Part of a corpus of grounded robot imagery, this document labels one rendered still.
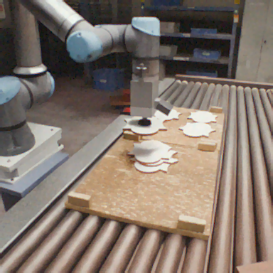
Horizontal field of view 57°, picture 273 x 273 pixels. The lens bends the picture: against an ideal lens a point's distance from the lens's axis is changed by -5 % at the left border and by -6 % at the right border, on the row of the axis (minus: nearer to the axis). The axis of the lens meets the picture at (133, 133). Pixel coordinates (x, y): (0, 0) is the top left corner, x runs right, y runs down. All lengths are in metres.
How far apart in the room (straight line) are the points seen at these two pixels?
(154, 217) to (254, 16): 5.05
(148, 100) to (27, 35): 0.45
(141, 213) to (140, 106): 0.30
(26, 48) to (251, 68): 4.93
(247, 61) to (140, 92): 4.84
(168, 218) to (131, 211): 0.09
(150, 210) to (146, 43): 0.42
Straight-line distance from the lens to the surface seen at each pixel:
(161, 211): 0.64
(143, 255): 0.57
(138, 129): 0.77
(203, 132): 1.04
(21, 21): 0.94
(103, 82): 5.34
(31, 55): 0.95
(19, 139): 0.92
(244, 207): 0.72
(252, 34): 5.47
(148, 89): 0.73
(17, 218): 0.70
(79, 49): 0.63
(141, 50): 0.72
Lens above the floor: 1.35
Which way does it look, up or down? 24 degrees down
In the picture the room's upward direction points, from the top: straight up
